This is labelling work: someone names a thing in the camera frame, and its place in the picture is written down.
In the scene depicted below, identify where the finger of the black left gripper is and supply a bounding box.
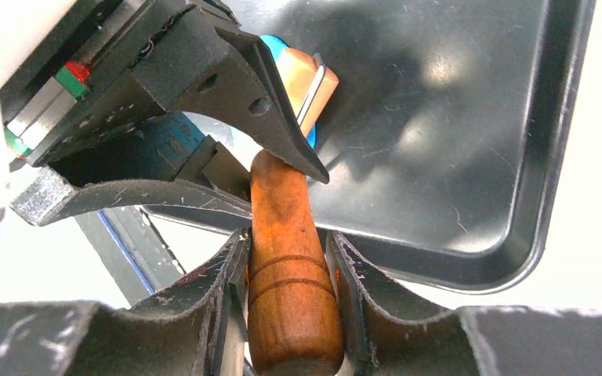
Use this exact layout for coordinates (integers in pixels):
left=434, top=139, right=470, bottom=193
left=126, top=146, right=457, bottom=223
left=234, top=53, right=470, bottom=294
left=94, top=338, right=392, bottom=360
left=9, top=166, right=252, bottom=226
left=176, top=27, right=329, bottom=183

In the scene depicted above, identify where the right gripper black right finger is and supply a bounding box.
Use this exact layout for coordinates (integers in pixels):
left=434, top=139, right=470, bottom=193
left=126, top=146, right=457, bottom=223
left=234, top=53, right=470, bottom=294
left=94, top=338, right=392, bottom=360
left=326, top=232, right=602, bottom=375

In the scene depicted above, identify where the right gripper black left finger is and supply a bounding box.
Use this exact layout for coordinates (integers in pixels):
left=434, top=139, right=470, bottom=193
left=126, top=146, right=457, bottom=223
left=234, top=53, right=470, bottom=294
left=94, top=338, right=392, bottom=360
left=0, top=229, right=252, bottom=375

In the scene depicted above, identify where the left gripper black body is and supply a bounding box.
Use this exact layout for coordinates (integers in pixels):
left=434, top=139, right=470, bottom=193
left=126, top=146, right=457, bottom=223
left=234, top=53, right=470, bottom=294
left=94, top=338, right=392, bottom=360
left=0, top=1, right=239, bottom=172

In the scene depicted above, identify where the wooden rolling pin roller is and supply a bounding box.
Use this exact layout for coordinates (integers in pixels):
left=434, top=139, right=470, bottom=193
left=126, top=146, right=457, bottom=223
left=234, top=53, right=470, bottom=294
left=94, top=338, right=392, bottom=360
left=246, top=47, right=346, bottom=376

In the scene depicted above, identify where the blue dough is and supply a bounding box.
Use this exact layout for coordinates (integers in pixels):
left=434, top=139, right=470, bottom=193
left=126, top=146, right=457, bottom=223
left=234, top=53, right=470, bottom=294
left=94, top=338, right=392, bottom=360
left=230, top=34, right=317, bottom=157

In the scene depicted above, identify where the black baking tray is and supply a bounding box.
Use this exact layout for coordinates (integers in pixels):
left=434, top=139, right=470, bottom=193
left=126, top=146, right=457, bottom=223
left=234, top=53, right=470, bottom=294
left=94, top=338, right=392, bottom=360
left=142, top=0, right=598, bottom=296

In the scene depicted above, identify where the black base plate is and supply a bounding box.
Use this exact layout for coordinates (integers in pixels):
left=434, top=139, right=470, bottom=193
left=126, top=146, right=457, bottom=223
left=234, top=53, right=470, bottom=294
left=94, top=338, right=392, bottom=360
left=74, top=206, right=186, bottom=306

